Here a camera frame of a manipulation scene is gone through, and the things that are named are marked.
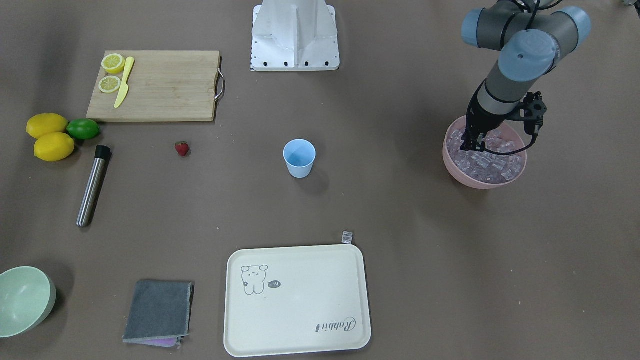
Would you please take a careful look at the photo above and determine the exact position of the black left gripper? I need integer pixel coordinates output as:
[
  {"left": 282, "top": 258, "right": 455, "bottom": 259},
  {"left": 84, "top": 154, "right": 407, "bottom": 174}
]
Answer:
[{"left": 460, "top": 91, "right": 547, "bottom": 151}]

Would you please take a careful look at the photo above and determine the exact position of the single clear ice cube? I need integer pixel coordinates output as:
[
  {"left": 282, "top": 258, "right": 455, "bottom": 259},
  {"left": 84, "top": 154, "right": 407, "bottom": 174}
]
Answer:
[{"left": 342, "top": 231, "right": 354, "bottom": 245}]

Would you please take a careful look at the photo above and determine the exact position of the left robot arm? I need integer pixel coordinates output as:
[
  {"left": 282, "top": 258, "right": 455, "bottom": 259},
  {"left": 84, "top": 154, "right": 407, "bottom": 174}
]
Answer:
[{"left": 461, "top": 0, "right": 592, "bottom": 152}]

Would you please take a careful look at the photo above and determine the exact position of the pile of clear ice cubes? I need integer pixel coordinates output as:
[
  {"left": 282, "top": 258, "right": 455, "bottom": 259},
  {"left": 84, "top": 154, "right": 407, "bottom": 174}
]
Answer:
[{"left": 444, "top": 129, "right": 526, "bottom": 185}]

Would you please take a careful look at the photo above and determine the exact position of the light blue plastic cup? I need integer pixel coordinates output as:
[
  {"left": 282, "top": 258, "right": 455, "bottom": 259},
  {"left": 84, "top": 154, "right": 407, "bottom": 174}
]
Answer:
[{"left": 283, "top": 139, "right": 317, "bottom": 179}]

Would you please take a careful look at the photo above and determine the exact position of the pink plastic bowl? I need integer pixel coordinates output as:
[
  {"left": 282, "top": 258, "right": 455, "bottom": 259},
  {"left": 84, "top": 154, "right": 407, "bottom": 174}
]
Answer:
[{"left": 441, "top": 116, "right": 527, "bottom": 190}]

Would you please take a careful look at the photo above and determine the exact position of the cream rabbit tray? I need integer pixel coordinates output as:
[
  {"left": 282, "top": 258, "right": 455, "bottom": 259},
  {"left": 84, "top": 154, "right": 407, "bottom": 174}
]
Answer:
[{"left": 223, "top": 244, "right": 372, "bottom": 358}]

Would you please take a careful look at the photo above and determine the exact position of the red strawberry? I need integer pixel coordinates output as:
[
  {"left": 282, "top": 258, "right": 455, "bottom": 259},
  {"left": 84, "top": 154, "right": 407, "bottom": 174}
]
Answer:
[{"left": 174, "top": 141, "right": 191, "bottom": 157}]

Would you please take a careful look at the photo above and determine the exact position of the wooden cutting board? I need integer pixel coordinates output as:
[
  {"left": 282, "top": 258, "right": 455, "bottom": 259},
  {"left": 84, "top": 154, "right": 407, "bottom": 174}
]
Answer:
[{"left": 86, "top": 50, "right": 225, "bottom": 123}]

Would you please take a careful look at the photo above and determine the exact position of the yellow plastic knife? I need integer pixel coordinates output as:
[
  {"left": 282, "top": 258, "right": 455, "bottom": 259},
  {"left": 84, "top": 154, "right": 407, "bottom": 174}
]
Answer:
[{"left": 113, "top": 56, "right": 135, "bottom": 109}]

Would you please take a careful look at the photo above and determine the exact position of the grey folded cloth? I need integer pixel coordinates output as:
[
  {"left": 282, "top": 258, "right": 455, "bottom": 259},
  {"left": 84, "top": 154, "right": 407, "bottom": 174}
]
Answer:
[{"left": 122, "top": 279, "right": 194, "bottom": 348}]

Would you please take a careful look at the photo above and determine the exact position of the steel muddler black tip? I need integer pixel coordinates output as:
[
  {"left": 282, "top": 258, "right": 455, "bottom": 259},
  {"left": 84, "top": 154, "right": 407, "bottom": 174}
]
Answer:
[{"left": 76, "top": 145, "right": 112, "bottom": 228}]

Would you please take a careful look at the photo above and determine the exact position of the lemon half upper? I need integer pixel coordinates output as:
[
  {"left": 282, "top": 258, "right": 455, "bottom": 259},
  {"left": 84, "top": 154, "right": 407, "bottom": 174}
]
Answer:
[{"left": 101, "top": 53, "right": 126, "bottom": 75}]

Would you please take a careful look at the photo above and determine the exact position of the green lime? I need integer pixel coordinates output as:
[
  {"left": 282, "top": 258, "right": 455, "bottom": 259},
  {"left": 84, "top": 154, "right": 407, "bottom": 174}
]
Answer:
[{"left": 66, "top": 118, "right": 101, "bottom": 141}]

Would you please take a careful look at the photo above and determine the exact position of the yellow lemon lower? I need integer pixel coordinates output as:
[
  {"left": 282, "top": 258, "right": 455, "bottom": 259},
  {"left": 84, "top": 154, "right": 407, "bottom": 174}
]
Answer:
[{"left": 33, "top": 132, "right": 75, "bottom": 162}]

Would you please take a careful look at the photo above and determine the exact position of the yellow lemon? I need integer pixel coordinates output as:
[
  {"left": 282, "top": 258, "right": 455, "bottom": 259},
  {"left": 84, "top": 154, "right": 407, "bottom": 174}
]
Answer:
[
  {"left": 33, "top": 132, "right": 75, "bottom": 162},
  {"left": 25, "top": 112, "right": 69, "bottom": 139}
]

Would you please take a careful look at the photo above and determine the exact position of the yellow lemon upper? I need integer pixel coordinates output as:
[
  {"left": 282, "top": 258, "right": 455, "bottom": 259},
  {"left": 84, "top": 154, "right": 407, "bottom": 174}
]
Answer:
[{"left": 25, "top": 112, "right": 69, "bottom": 139}]

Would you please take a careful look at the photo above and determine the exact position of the mint green bowl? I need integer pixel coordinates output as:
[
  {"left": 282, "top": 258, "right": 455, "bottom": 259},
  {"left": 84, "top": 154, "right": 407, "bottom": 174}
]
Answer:
[{"left": 0, "top": 266, "right": 57, "bottom": 338}]

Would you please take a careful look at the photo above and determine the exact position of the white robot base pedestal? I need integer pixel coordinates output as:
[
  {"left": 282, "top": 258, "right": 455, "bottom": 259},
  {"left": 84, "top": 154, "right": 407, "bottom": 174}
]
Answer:
[{"left": 250, "top": 0, "right": 341, "bottom": 72}]

